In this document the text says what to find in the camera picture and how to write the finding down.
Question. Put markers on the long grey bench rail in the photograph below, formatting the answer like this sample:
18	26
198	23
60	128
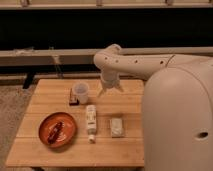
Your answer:
32	57

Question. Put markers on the small brown box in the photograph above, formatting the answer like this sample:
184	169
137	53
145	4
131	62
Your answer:
73	99

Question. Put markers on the dark brown snack bar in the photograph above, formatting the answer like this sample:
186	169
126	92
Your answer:
53	135

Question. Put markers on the white tube bottle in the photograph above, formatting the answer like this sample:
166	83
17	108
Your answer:
91	122

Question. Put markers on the white wrapped packet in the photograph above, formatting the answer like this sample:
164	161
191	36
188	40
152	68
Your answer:
116	126

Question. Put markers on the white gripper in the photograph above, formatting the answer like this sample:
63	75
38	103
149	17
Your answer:
109	79

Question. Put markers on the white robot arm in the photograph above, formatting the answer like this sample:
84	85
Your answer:
177	106

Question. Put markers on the wooden table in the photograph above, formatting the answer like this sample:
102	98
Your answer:
52	95

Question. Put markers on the orange round plate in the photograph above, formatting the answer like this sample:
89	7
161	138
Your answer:
67	132

